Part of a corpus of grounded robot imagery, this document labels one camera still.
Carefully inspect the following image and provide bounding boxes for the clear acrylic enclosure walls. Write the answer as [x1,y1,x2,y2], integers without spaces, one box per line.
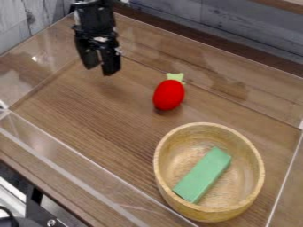
[0,15,303,227]

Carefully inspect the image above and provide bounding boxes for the red plush radish toy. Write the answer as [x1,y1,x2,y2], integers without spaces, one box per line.
[152,73,184,111]

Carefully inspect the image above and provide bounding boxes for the black cable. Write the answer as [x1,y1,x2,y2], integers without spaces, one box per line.
[0,205,19,227]

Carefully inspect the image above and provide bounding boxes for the black metal table frame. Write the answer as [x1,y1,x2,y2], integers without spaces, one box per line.
[26,186,68,227]

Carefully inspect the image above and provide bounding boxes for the green rectangular block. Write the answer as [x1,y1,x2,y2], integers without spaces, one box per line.
[172,147,232,204]

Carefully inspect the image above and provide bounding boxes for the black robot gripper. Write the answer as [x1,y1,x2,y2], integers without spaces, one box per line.
[72,0,120,76]

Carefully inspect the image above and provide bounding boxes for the oval wooden bowl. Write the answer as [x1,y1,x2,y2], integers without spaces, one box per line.
[152,122,266,223]

